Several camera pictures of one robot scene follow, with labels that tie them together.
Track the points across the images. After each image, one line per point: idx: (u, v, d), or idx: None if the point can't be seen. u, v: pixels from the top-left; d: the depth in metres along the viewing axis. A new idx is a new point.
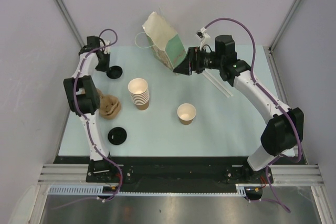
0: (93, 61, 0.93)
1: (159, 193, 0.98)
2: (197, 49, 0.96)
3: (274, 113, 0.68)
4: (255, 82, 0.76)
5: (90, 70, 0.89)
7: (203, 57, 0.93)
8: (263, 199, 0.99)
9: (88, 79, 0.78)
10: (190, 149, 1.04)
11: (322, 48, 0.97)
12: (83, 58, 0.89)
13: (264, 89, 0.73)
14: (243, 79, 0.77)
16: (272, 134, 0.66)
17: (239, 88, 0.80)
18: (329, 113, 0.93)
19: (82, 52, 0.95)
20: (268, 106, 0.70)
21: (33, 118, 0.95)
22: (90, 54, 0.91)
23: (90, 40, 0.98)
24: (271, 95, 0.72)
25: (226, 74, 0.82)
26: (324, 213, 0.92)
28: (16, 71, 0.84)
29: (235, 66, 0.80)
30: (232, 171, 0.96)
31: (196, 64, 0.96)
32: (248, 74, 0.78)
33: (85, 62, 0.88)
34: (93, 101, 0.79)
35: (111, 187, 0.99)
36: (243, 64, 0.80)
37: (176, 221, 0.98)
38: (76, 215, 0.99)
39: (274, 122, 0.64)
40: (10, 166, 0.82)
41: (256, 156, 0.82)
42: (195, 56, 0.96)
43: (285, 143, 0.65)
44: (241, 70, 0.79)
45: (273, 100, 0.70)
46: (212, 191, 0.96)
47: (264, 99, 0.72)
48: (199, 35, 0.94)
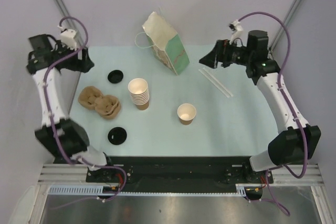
0: (56, 82, 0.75)
1: (159, 193, 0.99)
2: (227, 42, 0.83)
3: (290, 125, 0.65)
4: (280, 87, 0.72)
5: (59, 98, 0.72)
7: (232, 51, 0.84)
8: (263, 199, 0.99)
9: (70, 122, 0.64)
10: (192, 149, 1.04)
11: (322, 48, 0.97)
12: (42, 85, 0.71)
13: (287, 97, 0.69)
14: (267, 81, 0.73)
16: (281, 145, 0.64)
17: (262, 88, 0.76)
18: (328, 113, 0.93)
19: (30, 65, 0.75)
20: (285, 117, 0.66)
21: (32, 117, 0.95)
22: (48, 75, 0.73)
23: (35, 41, 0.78)
24: (292, 106, 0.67)
25: (252, 71, 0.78)
26: (324, 213, 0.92)
28: (16, 71, 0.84)
29: (264, 65, 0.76)
30: (232, 170, 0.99)
31: (223, 58, 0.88)
32: (275, 76, 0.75)
33: (48, 88, 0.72)
34: (82, 143, 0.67)
35: (111, 187, 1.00)
36: (272, 65, 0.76)
37: (176, 221, 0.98)
38: (77, 215, 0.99)
39: (286, 135, 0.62)
40: (10, 166, 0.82)
41: (258, 158, 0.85)
42: (222, 50, 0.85)
43: (291, 156, 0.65)
44: (269, 70, 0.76)
45: (292, 112, 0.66)
46: (212, 191, 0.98)
47: (283, 108, 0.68)
48: (230, 28, 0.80)
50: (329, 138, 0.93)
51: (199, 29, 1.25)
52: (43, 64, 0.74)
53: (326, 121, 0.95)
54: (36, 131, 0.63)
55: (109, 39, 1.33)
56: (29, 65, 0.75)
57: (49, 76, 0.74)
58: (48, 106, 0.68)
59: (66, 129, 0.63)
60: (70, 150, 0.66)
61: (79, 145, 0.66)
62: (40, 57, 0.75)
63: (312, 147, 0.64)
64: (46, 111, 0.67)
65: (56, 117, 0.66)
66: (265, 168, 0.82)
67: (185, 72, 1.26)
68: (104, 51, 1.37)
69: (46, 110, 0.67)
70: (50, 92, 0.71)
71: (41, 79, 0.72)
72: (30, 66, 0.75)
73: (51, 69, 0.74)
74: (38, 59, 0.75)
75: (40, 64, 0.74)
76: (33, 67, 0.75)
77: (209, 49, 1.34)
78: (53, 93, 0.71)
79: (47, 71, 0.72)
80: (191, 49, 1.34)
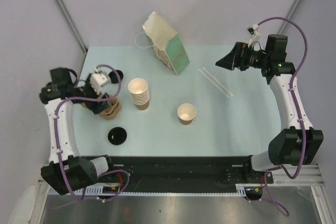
0: (69, 112, 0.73)
1: (158, 193, 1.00)
2: (245, 45, 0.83)
3: (293, 125, 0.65)
4: (291, 88, 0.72)
5: (70, 131, 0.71)
7: (249, 54, 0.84)
8: (263, 199, 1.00)
9: (77, 160, 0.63)
10: (193, 149, 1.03)
11: (322, 48, 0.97)
12: (54, 117, 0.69)
13: (296, 98, 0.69)
14: (280, 81, 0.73)
16: (280, 142, 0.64)
17: (273, 87, 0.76)
18: (329, 113, 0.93)
19: (44, 95, 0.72)
20: (290, 116, 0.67)
21: (32, 118, 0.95)
22: (61, 107, 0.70)
23: (55, 73, 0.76)
24: (300, 107, 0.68)
25: (266, 70, 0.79)
26: (324, 213, 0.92)
28: (16, 71, 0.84)
29: (280, 65, 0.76)
30: (232, 171, 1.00)
31: (240, 61, 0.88)
32: (289, 78, 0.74)
33: (59, 121, 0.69)
34: (88, 179, 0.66)
35: (111, 187, 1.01)
36: (289, 66, 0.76)
37: (176, 221, 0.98)
38: (77, 216, 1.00)
39: (286, 131, 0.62)
40: (10, 166, 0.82)
41: (259, 159, 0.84)
42: (240, 52, 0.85)
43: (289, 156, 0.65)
44: (284, 71, 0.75)
45: (298, 113, 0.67)
46: (212, 191, 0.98)
47: (290, 108, 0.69)
48: (249, 31, 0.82)
50: (329, 139, 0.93)
51: (199, 29, 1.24)
52: (57, 94, 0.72)
53: (326, 121, 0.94)
54: (42, 169, 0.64)
55: (109, 39, 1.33)
56: (41, 93, 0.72)
57: (62, 107, 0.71)
58: (58, 141, 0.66)
59: (73, 168, 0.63)
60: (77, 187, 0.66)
61: (86, 181, 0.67)
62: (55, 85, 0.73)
63: (310, 152, 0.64)
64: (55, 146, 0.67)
65: (65, 155, 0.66)
66: (265, 168, 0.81)
67: (185, 71, 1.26)
68: (104, 51, 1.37)
69: (55, 147, 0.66)
70: (60, 126, 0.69)
71: (53, 110, 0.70)
72: (41, 94, 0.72)
73: (65, 102, 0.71)
74: (52, 88, 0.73)
75: (53, 93, 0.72)
76: (44, 94, 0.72)
77: (209, 49, 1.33)
78: (63, 128, 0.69)
79: (60, 104, 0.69)
80: (191, 48, 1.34)
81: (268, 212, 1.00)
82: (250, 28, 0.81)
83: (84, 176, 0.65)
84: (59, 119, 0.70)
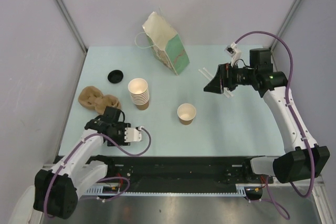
0: (92, 147, 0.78)
1: (159, 193, 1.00)
2: (229, 66, 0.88)
3: (297, 145, 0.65)
4: (287, 103, 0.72)
5: (81, 160, 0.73)
7: (235, 74, 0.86)
8: (263, 199, 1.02)
9: (66, 183, 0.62)
10: (195, 150, 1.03)
11: (322, 48, 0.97)
12: (81, 140, 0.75)
13: (295, 114, 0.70)
14: (275, 95, 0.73)
16: (286, 163, 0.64)
17: (268, 103, 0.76)
18: (329, 113, 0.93)
19: (88, 124, 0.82)
20: (293, 135, 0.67)
21: (33, 117, 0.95)
22: (92, 136, 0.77)
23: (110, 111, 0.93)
24: (301, 124, 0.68)
25: (259, 83, 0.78)
26: (324, 213, 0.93)
28: (16, 71, 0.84)
29: (272, 77, 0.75)
30: (232, 170, 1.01)
31: (228, 81, 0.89)
32: (283, 91, 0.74)
33: (82, 146, 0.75)
34: (62, 210, 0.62)
35: (111, 187, 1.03)
36: (280, 77, 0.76)
37: (176, 221, 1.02)
38: (77, 216, 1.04)
39: (293, 153, 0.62)
40: (10, 166, 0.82)
41: (260, 161, 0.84)
42: (226, 74, 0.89)
43: (298, 173, 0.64)
44: (276, 82, 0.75)
45: (300, 131, 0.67)
46: (211, 191, 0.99)
47: (291, 126, 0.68)
48: (229, 51, 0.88)
50: (328, 138, 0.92)
51: (199, 29, 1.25)
52: (98, 128, 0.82)
53: (327, 121, 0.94)
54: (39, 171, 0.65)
55: (109, 39, 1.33)
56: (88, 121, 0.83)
57: (93, 136, 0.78)
58: (67, 158, 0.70)
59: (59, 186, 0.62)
60: (50, 210, 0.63)
61: (59, 209, 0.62)
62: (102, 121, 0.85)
63: (318, 167, 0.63)
64: (62, 160, 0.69)
65: (63, 171, 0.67)
66: (266, 173, 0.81)
67: (185, 71, 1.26)
68: (105, 51, 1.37)
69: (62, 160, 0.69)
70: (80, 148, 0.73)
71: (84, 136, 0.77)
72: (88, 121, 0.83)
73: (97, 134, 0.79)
74: (99, 121, 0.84)
75: (97, 126, 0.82)
76: (91, 123, 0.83)
77: (209, 49, 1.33)
78: (80, 152, 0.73)
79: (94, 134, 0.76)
80: (191, 49, 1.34)
81: (263, 212, 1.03)
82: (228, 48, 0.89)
83: (61, 204, 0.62)
84: (84, 144, 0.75)
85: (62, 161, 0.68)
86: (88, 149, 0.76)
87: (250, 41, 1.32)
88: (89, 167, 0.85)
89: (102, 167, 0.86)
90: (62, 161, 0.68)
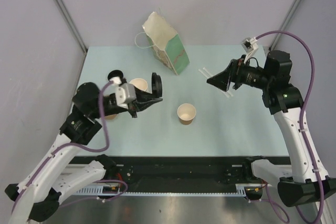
0: (64, 159, 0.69)
1: (158, 193, 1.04)
2: (241, 63, 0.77)
3: (308, 177, 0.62)
4: (302, 129, 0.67)
5: (50, 177, 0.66)
7: (247, 72, 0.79)
8: (263, 199, 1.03)
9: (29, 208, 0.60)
10: (196, 150, 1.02)
11: (323, 48, 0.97)
12: (49, 155, 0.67)
13: (309, 142, 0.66)
14: (289, 119, 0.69)
16: (293, 193, 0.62)
17: (279, 123, 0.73)
18: (329, 114, 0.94)
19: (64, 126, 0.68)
20: (305, 166, 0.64)
21: (33, 118, 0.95)
22: (59, 150, 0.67)
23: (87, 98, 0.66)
24: (314, 154, 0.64)
25: (270, 100, 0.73)
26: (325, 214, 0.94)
28: (16, 71, 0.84)
29: (285, 96, 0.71)
30: (232, 170, 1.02)
31: (236, 79, 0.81)
32: (297, 113, 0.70)
33: (51, 160, 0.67)
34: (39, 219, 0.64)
35: (111, 187, 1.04)
36: (295, 96, 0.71)
37: (176, 221, 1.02)
38: (77, 216, 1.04)
39: (302, 187, 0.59)
40: (11, 166, 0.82)
41: (261, 168, 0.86)
42: (236, 71, 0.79)
43: (304, 202, 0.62)
44: (290, 102, 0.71)
45: (313, 162, 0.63)
46: (213, 192, 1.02)
47: (303, 155, 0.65)
48: (246, 45, 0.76)
50: (330, 139, 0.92)
51: (199, 29, 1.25)
52: (75, 133, 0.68)
53: (328, 121, 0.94)
54: (6, 190, 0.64)
55: (109, 39, 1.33)
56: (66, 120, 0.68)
57: (60, 150, 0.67)
58: (31, 179, 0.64)
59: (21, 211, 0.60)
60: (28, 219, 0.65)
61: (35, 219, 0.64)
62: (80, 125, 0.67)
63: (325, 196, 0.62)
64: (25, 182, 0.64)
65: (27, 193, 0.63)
66: (265, 180, 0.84)
67: (185, 71, 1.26)
68: (105, 51, 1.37)
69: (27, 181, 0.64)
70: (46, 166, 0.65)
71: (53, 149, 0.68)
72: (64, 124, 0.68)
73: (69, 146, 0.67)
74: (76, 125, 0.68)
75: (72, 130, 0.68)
76: (67, 125, 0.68)
77: (209, 49, 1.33)
78: (46, 170, 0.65)
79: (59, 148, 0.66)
80: (191, 49, 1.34)
81: (263, 212, 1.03)
82: (245, 43, 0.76)
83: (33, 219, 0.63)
84: (52, 160, 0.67)
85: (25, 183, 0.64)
86: (61, 163, 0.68)
87: None
88: (86, 169, 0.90)
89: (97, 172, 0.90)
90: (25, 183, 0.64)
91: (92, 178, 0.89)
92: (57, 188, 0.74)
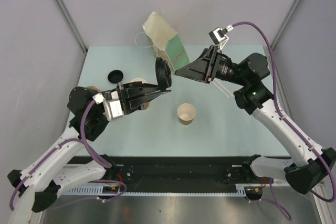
0: (69, 153, 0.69)
1: (158, 193, 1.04)
2: (219, 52, 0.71)
3: (309, 157, 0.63)
4: (281, 116, 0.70)
5: (53, 168, 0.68)
7: (222, 64, 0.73)
8: (263, 199, 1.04)
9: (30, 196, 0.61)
10: (196, 149, 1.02)
11: (323, 48, 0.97)
12: (56, 146, 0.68)
13: (293, 125, 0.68)
14: (267, 113, 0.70)
16: (305, 177, 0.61)
17: (260, 119, 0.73)
18: (330, 114, 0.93)
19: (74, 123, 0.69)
20: (300, 149, 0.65)
21: (33, 118, 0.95)
22: (65, 142, 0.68)
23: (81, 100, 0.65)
24: (302, 135, 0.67)
25: (244, 101, 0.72)
26: (324, 213, 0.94)
28: (16, 71, 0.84)
29: (255, 94, 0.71)
30: (232, 171, 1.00)
31: (213, 69, 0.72)
32: (272, 104, 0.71)
33: (57, 151, 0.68)
34: (37, 208, 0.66)
35: (111, 187, 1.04)
36: (263, 90, 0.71)
37: (176, 221, 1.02)
38: (77, 216, 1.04)
39: (308, 169, 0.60)
40: (10, 166, 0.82)
41: (261, 167, 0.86)
42: (213, 59, 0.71)
43: (316, 181, 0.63)
44: (261, 98, 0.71)
45: (305, 142, 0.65)
46: (219, 191, 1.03)
47: (294, 139, 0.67)
48: (220, 33, 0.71)
50: (330, 139, 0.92)
51: (199, 29, 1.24)
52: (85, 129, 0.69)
53: (328, 121, 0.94)
54: (10, 176, 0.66)
55: (109, 39, 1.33)
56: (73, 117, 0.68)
57: (66, 143, 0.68)
58: (35, 168, 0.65)
59: (22, 198, 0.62)
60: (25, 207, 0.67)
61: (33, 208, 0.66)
62: (89, 120, 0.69)
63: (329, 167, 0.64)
64: (30, 170, 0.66)
65: (29, 182, 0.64)
66: (271, 177, 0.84)
67: None
68: (105, 51, 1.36)
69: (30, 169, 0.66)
70: (51, 156, 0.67)
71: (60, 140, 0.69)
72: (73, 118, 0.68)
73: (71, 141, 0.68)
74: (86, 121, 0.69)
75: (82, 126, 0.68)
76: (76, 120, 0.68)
77: None
78: (51, 161, 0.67)
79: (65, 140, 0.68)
80: (190, 49, 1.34)
81: (263, 212, 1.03)
82: (219, 32, 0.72)
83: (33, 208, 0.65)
84: (59, 150, 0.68)
85: (30, 171, 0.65)
86: (66, 156, 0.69)
87: (250, 41, 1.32)
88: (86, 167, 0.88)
89: (97, 171, 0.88)
90: (30, 171, 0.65)
91: (92, 176, 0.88)
92: (56, 180, 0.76)
